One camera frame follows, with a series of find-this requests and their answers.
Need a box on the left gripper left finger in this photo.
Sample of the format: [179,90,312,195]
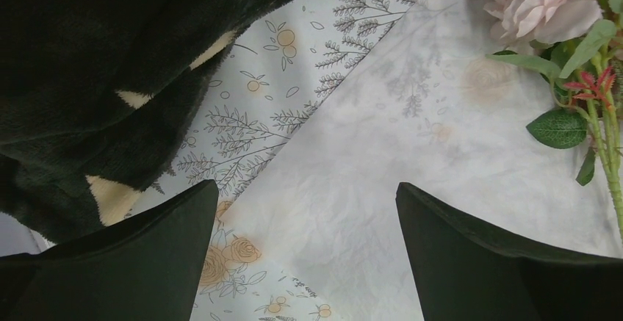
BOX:
[1,180,218,321]

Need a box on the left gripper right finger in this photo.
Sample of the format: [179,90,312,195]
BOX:
[396,182,622,321]

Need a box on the white translucent wrapping paper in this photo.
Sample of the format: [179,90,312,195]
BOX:
[223,0,622,320]

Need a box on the pink fake flower bouquet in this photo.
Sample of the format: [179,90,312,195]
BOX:
[484,0,622,215]

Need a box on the black blanket with cream flowers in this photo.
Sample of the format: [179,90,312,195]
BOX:
[1,0,292,244]

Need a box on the floral patterned table mat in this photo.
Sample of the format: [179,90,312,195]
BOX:
[133,0,421,320]

